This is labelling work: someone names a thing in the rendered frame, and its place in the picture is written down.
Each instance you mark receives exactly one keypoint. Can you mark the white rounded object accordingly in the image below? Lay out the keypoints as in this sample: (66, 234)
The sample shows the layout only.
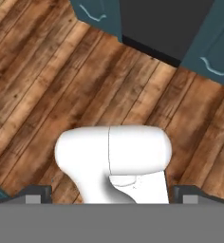
(114, 158)

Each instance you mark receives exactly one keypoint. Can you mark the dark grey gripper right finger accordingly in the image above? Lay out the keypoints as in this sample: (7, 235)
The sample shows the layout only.
(189, 193)

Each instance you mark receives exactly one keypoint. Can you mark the dark grey appliance front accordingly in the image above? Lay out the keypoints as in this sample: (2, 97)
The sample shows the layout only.
(167, 25)

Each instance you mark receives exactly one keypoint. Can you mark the teal cupboard door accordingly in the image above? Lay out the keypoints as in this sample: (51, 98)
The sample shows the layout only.
(109, 12)
(215, 41)

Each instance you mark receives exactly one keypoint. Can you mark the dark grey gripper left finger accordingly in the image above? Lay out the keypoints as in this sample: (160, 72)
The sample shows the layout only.
(38, 193)

